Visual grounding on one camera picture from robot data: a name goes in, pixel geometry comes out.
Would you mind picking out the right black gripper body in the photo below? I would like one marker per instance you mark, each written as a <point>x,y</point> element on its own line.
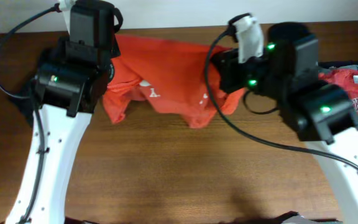
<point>252,75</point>

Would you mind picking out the plain orange t-shirt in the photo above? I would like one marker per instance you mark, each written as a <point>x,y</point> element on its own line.
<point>169,74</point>

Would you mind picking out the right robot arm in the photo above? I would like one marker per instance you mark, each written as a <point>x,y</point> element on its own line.
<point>321,113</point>

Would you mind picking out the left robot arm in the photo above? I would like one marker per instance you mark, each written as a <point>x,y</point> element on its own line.
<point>69,80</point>

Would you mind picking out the black knit garment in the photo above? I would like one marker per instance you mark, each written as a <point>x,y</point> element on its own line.
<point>25,106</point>

